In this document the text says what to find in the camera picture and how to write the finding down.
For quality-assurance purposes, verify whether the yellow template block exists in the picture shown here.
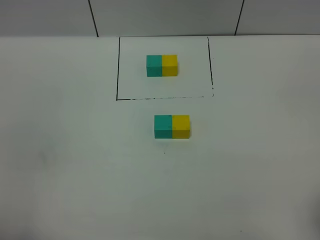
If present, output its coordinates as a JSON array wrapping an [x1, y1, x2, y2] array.
[[161, 55, 178, 77]]

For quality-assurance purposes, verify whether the teal template block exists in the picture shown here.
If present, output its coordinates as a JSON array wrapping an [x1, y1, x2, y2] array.
[[146, 55, 163, 77]]

